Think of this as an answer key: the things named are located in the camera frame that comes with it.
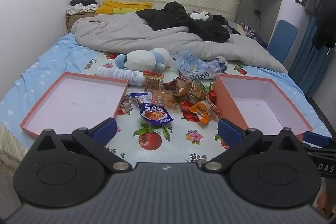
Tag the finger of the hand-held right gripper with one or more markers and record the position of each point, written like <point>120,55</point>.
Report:
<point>316,138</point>

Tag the brown clear snack packet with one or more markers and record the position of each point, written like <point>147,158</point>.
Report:
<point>183,87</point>

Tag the purple patterned cloth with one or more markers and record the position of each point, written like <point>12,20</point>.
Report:
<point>256,35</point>

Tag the black clothing pile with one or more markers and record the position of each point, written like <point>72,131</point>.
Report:
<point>204,29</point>

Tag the black wall outlet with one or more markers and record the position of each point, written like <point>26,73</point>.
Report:
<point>256,12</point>

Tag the green label snack packet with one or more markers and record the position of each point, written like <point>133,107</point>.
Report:
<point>200,88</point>

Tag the pink box lid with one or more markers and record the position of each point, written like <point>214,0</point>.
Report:
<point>73,100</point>

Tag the white blue plush toy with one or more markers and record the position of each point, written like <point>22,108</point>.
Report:
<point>141,58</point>

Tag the floral printed mat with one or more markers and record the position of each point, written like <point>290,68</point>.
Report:
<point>168,136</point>

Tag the blue clear snack packet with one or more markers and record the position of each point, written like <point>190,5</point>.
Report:
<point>139,98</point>

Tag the orange cracker packet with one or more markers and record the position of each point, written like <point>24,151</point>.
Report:
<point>164,99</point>

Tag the cream lace bed skirt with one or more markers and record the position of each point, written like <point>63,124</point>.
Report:
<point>10,140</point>

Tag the grey duvet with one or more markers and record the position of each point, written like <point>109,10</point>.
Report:
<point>131,35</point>

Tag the white plastic bottle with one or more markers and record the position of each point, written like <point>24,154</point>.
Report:
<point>120,74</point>

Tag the blue printed snack packet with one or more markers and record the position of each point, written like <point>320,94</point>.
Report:
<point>156,115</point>

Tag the red label clear snack packet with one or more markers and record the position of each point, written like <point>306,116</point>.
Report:
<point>153,81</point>

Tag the blue white plastic bag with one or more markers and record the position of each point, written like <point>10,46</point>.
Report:
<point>194,64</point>

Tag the white folded clothes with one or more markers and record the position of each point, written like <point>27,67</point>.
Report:
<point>78,8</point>

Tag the pink cardboard box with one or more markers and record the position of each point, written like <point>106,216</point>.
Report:
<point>262,108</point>

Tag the orange snack packet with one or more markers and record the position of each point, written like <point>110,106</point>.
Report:
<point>200,111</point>

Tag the blue star bedsheet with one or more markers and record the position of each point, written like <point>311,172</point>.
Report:
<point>39,69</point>

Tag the yellow cloth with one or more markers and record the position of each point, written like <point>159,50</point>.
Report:
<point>115,8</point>

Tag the blue padded chair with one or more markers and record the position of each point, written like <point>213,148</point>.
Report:
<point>283,40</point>

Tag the brown cardboard box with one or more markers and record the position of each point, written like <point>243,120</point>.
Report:
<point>72,20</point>

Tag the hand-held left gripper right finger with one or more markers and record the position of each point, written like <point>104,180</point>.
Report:
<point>229,132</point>

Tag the hanging black garment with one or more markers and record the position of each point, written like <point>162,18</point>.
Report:
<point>328,16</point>

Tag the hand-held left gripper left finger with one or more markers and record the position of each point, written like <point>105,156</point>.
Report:
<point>105,130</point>

